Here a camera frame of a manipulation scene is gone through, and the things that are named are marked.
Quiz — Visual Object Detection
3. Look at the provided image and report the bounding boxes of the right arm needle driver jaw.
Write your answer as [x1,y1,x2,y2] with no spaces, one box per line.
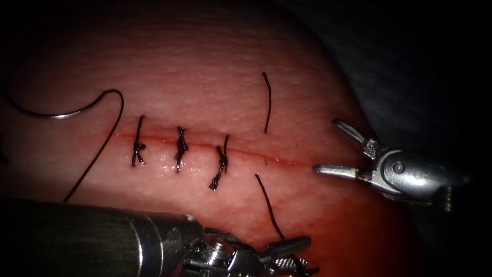
[332,118,387,161]
[312,164,374,182]

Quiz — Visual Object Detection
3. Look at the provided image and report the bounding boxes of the left arm needle driver jaw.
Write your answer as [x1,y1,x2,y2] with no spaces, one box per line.
[259,235,311,264]
[273,256,320,277]

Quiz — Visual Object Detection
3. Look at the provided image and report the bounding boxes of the black stitching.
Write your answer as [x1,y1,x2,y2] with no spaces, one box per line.
[131,114,231,191]

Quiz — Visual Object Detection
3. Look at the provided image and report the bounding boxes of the right arm needle driver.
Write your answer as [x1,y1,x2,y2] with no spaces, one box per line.
[371,150,474,212]

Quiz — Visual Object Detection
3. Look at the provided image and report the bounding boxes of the tissue pad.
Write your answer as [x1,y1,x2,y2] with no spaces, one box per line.
[0,0,435,277]

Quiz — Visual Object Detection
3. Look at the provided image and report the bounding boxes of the black thread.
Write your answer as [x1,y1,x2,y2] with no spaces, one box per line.
[63,71,320,277]

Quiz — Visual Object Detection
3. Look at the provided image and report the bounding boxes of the curved steel needle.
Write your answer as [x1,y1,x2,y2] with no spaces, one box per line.
[3,89,118,120]

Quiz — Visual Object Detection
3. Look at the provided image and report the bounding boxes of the left arm needle driver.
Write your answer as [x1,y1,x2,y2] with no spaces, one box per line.
[182,227,276,277]

